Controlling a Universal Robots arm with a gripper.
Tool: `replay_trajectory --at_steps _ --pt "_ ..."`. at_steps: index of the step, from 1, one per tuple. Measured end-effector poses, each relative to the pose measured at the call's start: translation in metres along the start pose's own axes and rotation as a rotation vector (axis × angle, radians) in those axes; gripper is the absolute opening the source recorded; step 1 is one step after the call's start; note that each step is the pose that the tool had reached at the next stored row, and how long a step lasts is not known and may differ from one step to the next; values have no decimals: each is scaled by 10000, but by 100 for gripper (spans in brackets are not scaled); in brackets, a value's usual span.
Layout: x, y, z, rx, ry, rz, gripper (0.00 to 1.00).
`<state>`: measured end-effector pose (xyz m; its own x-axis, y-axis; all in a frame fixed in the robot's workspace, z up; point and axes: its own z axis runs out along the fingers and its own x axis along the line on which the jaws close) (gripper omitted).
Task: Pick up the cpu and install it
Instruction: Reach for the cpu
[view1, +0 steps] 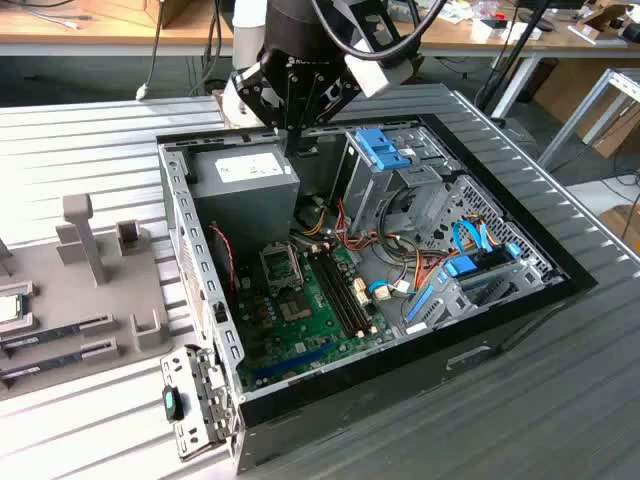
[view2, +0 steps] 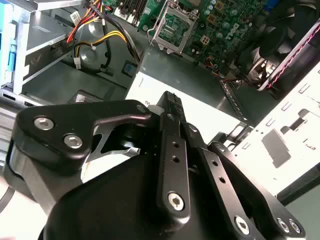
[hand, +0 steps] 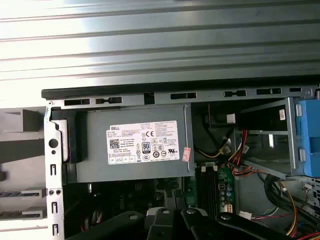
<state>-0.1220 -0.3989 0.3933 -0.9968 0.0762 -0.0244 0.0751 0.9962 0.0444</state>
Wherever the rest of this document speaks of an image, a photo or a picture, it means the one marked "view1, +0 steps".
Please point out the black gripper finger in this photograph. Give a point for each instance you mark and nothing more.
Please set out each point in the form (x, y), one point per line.
(260, 95)
(335, 95)

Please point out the CPU with silver top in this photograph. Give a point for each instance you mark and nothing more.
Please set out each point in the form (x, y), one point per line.
(9, 309)

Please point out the CPU socket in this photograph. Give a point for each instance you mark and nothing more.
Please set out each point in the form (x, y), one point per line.
(295, 309)

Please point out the blue plastic drive latch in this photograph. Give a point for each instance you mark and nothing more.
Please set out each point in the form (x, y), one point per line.
(382, 150)

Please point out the grey metal drive cage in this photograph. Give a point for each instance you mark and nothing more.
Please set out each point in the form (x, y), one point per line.
(370, 190)

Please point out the wooden desk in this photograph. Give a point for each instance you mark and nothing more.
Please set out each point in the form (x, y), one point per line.
(565, 42)
(175, 36)

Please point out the grey power supply unit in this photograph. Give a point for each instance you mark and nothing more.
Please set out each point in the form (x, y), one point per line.
(245, 210)

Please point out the white box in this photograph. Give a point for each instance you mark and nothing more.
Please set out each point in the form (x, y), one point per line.
(487, 30)

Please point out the black case fan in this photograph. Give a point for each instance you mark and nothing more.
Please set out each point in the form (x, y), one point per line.
(220, 270)

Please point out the black stand pole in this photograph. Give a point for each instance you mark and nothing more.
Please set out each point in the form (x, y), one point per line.
(518, 50)

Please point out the hard disk in blue carrier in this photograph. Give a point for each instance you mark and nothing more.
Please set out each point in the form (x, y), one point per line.
(462, 266)

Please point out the large cardboard box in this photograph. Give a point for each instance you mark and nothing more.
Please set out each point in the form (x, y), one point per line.
(560, 85)

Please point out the green motherboard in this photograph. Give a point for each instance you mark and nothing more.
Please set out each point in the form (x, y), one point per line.
(300, 335)

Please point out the grey metal disk bay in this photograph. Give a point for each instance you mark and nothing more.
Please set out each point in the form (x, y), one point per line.
(452, 307)

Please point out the blue expansion slot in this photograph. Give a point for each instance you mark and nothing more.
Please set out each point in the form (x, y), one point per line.
(312, 352)

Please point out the open cardboard box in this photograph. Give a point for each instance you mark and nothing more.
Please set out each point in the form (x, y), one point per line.
(600, 17)

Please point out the grey parts rack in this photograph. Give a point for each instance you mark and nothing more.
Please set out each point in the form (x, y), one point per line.
(60, 300)

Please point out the black open PC case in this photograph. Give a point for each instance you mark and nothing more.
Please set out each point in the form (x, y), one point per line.
(375, 400)

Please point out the small cardboard box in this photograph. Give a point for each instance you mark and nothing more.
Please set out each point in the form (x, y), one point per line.
(622, 222)

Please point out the RAM stick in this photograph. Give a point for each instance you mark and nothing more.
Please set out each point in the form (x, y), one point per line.
(50, 361)
(50, 334)

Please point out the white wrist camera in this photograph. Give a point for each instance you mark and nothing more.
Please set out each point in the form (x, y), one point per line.
(372, 75)

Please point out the brown base plate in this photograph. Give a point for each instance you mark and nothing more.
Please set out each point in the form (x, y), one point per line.
(217, 95)

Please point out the blue plastic rail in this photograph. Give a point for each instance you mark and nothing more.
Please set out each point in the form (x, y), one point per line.
(419, 305)

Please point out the aluminium profile frame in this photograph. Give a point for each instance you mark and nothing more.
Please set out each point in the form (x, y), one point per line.
(575, 119)

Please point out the silver slot bracket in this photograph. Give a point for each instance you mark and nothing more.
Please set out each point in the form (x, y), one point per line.
(192, 435)

